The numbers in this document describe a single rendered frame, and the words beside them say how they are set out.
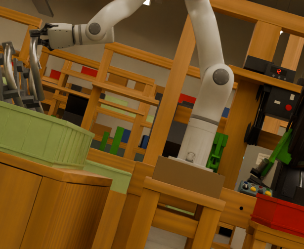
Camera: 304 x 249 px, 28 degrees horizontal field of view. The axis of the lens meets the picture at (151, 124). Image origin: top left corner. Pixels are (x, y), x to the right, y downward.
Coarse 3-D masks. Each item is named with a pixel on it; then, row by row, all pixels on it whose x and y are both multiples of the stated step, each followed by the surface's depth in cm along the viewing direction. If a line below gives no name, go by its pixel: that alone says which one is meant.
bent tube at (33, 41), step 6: (30, 30) 249; (36, 30) 249; (30, 42) 246; (36, 42) 246; (30, 48) 244; (36, 48) 244; (30, 54) 243; (36, 54) 243; (30, 60) 243; (36, 60) 243; (36, 66) 244; (36, 72) 245; (36, 78) 247; (36, 84) 249; (36, 90) 252; (42, 90) 253; (42, 96) 255
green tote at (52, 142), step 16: (0, 112) 216; (16, 112) 216; (32, 112) 215; (0, 128) 216; (16, 128) 215; (32, 128) 215; (48, 128) 215; (64, 128) 215; (80, 128) 240; (0, 144) 215; (16, 144) 215; (32, 144) 215; (48, 144) 214; (64, 144) 222; (80, 144) 251; (32, 160) 214; (48, 160) 213; (64, 160) 230; (80, 160) 261
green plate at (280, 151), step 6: (288, 132) 300; (282, 138) 307; (288, 138) 301; (282, 144) 300; (288, 144) 301; (276, 150) 302; (282, 150) 301; (270, 156) 309; (276, 156) 299; (282, 156) 301; (288, 156) 300; (282, 162) 303; (288, 162) 300
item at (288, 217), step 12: (264, 204) 255; (276, 204) 245; (288, 204) 245; (252, 216) 262; (264, 216) 251; (276, 216) 244; (288, 216) 245; (300, 216) 246; (276, 228) 244; (288, 228) 245; (300, 228) 246
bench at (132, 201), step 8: (128, 200) 277; (136, 200) 277; (128, 208) 276; (136, 208) 276; (128, 216) 276; (120, 224) 276; (128, 224) 276; (120, 232) 276; (128, 232) 276; (120, 240) 275; (112, 248) 275; (120, 248) 275
